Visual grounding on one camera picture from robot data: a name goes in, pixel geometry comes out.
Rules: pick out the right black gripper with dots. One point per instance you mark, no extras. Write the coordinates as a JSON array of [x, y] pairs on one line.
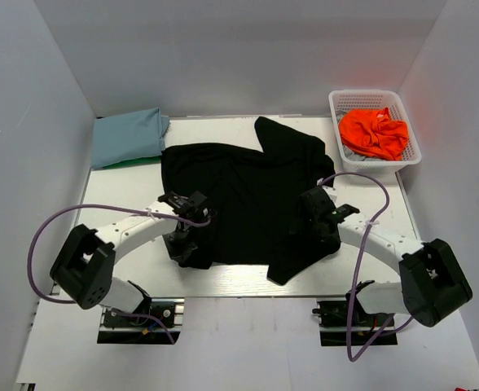
[[306, 230]]

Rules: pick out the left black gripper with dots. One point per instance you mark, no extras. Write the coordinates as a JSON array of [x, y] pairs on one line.
[[185, 250]]

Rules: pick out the black t-shirt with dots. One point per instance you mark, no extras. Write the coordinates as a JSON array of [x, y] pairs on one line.
[[257, 218]]

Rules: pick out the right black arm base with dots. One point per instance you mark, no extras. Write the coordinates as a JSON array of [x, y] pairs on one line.
[[331, 313]]

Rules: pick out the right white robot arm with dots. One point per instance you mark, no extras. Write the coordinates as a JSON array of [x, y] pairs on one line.
[[431, 284]]

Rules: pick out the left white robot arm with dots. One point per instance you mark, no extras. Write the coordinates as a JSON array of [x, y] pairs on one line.
[[85, 264]]

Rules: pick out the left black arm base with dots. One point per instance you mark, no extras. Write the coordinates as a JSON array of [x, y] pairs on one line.
[[161, 324]]

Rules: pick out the folded green t-shirt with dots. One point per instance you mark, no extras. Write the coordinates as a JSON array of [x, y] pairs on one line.
[[134, 162]]

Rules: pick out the grey t-shirt in basket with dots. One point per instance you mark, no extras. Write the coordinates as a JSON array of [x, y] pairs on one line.
[[350, 155]]

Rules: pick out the folded blue-grey t-shirt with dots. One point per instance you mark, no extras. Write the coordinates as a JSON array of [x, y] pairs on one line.
[[129, 136]]

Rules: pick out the crumpled orange t-shirt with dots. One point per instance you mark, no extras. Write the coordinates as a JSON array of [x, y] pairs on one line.
[[373, 133]]

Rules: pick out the white plastic basket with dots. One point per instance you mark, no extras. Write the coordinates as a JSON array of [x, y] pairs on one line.
[[347, 100]]

